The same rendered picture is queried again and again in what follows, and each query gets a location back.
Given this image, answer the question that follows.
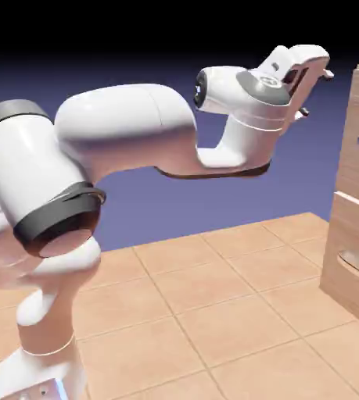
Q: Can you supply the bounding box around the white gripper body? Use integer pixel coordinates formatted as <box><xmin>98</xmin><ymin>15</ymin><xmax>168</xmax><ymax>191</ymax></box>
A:
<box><xmin>281</xmin><ymin>44</ymin><xmax>331</xmax><ymax>137</ymax></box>

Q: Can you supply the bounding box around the light wood cabinet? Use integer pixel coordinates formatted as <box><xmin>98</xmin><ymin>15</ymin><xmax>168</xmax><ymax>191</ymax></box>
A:
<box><xmin>319</xmin><ymin>62</ymin><xmax>359</xmax><ymax>336</ymax></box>

